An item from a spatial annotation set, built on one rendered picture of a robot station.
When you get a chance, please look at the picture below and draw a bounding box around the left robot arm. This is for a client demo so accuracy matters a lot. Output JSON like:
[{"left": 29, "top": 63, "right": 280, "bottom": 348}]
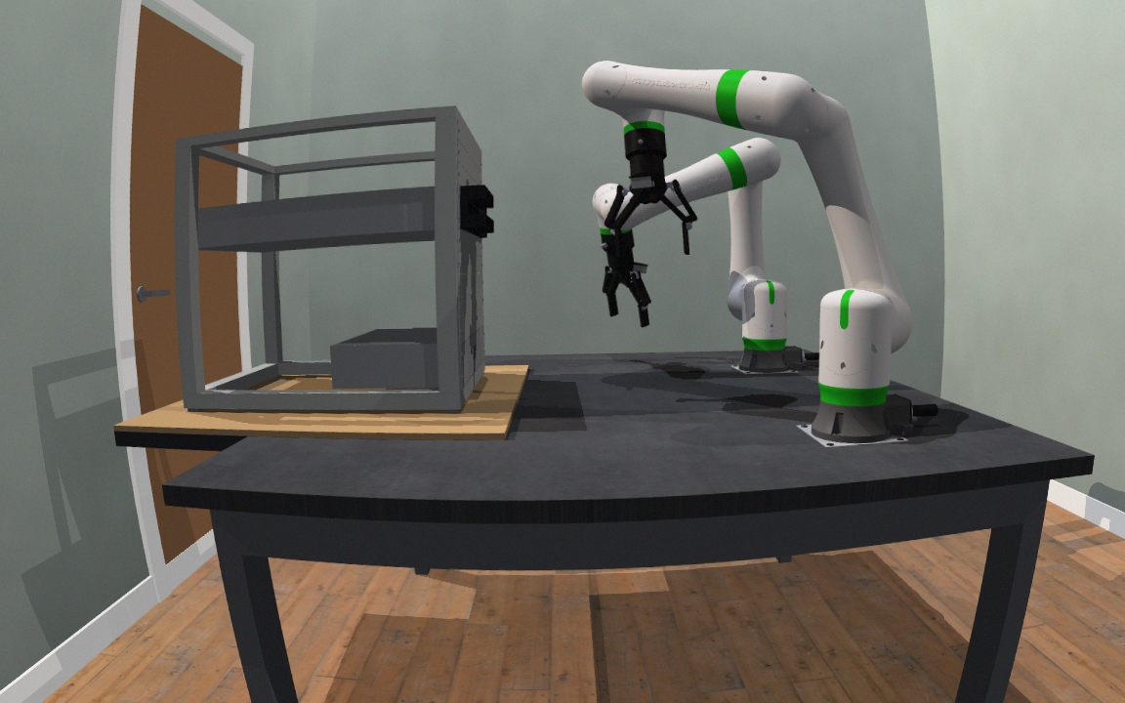
[{"left": 582, "top": 61, "right": 938, "bottom": 443}]

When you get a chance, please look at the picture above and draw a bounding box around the grey metal open frame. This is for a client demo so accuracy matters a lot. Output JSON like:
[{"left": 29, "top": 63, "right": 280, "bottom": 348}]
[{"left": 174, "top": 105, "right": 484, "bottom": 413}]

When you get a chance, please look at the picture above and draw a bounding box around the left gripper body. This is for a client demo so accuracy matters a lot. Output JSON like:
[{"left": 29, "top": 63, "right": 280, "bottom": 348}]
[{"left": 630, "top": 153, "right": 668, "bottom": 204}]

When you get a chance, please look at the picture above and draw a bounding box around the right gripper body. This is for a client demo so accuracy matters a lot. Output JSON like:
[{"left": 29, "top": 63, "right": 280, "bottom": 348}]
[{"left": 606, "top": 249, "right": 635, "bottom": 283}]

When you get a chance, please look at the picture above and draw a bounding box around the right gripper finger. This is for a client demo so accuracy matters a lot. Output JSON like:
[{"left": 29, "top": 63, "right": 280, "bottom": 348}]
[
  {"left": 619, "top": 271, "right": 651, "bottom": 328},
  {"left": 603, "top": 265, "right": 619, "bottom": 317}
]

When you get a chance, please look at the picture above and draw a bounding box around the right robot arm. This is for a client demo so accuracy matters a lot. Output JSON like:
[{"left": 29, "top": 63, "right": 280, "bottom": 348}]
[{"left": 593, "top": 138, "right": 819, "bottom": 373}]

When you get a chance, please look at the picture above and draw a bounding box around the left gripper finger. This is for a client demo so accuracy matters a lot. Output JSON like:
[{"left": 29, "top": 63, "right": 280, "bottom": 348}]
[
  {"left": 650, "top": 180, "right": 698, "bottom": 255},
  {"left": 604, "top": 184, "right": 645, "bottom": 260}
]

